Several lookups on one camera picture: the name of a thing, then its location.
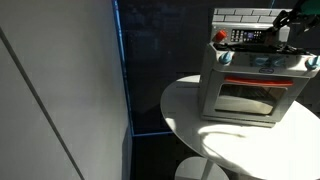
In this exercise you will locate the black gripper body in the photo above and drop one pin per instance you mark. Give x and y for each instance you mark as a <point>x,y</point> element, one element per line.
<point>305,21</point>

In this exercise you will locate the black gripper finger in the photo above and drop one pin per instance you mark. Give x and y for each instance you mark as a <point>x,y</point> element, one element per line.
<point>281,20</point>

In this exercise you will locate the grey toy stove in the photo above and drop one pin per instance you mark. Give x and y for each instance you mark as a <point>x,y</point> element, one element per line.
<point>253,86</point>

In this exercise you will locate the teal wrist mount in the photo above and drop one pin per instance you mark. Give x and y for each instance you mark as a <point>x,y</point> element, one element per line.
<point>308,6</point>

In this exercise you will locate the white table pedestal base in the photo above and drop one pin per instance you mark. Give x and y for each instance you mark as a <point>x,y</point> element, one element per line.
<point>200,170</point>

